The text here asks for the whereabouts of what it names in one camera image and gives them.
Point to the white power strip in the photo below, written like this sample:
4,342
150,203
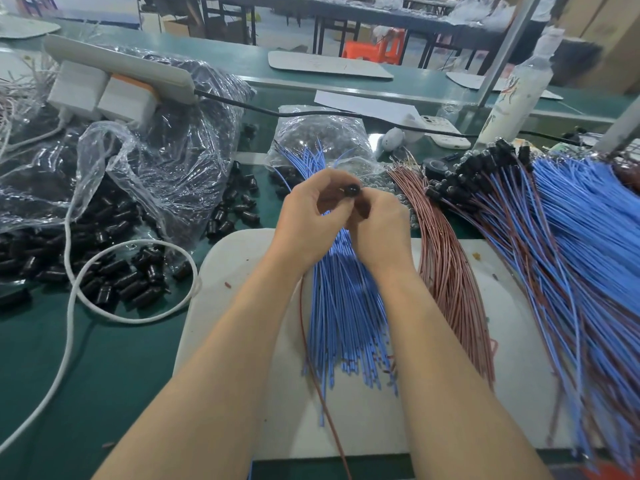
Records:
118,65

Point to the pile of black plastic caps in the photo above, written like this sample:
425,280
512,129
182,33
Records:
25,260

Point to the black cap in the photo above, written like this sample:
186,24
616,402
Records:
352,190

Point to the white flat device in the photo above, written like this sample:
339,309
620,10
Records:
440,132

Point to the person's left hand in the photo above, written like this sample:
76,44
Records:
310,225

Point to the person's right forearm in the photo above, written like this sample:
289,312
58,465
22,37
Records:
465,395

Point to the white flat tray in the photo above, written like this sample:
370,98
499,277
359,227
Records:
465,82
330,64
28,27

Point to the cardboard boxes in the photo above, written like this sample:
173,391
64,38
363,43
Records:
600,30

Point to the person's left forearm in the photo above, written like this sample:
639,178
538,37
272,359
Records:
200,395

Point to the blue table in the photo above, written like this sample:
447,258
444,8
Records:
85,5

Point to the long black-frame table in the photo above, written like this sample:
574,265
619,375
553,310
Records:
320,7

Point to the white work board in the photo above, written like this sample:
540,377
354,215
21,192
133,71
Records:
380,425

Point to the white computer mouse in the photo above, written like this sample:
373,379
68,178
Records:
392,140

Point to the orange plastic stool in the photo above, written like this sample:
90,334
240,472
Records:
375,45

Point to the white spray bottle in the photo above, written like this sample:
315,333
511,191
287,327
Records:
518,95

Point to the white paper sheet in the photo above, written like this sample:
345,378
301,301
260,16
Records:
362,105

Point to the white orange charger adapter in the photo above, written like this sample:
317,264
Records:
127,98

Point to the large clear plastic bag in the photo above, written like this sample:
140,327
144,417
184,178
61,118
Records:
180,140

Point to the short metal frame post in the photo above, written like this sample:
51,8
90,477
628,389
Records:
618,130

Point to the small clear plastic bag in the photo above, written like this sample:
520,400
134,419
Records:
318,133

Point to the slanted metal frame post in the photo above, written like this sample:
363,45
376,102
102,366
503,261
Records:
508,45

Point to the person's right hand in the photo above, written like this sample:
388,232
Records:
385,235

